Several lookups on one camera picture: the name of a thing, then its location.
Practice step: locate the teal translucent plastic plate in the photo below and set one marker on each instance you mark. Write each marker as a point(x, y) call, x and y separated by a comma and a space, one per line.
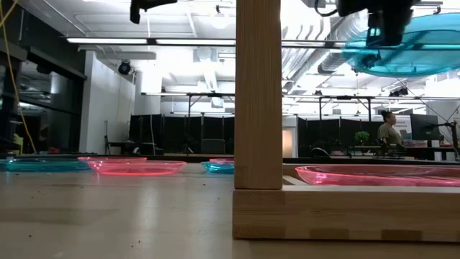
point(219, 168)
point(39, 165)
point(431, 54)

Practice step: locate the black station frame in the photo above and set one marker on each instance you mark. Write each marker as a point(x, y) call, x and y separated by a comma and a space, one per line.
point(345, 98)
point(201, 94)

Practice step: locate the black computer monitor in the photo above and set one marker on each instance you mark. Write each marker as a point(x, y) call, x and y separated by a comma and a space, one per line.
point(425, 126)

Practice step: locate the black arched hook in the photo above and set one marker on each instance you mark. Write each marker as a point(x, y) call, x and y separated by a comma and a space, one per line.
point(319, 149)

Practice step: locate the person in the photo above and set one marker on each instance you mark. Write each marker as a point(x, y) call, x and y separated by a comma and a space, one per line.
point(389, 133)

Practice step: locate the black aluminium table frame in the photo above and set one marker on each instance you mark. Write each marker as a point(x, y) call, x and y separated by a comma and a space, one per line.
point(323, 160)

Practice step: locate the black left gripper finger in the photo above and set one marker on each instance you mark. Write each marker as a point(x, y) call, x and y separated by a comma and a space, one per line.
point(134, 13)
point(158, 3)

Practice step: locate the black ceiling spotlight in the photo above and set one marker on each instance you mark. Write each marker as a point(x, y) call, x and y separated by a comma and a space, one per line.
point(124, 67)

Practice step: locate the green potted plant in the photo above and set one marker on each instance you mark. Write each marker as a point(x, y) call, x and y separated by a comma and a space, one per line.
point(362, 136)

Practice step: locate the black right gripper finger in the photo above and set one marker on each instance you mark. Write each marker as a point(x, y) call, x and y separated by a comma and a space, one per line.
point(370, 59)
point(391, 28)

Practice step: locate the black partition wall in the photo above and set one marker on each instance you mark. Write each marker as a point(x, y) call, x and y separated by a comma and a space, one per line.
point(179, 133)
point(338, 135)

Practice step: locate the silver ventilation duct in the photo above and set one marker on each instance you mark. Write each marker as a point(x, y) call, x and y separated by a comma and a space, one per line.
point(323, 54)

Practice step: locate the long ceiling light fixture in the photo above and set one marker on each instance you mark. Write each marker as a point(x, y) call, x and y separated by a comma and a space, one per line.
point(196, 41)
point(108, 40)

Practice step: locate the wooden slatted shelf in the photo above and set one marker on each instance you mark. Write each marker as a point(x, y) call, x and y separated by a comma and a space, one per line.
point(258, 108)

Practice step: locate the pink translucent plastic plate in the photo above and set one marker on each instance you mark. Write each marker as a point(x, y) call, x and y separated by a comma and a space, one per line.
point(108, 158)
point(359, 177)
point(223, 160)
point(136, 168)

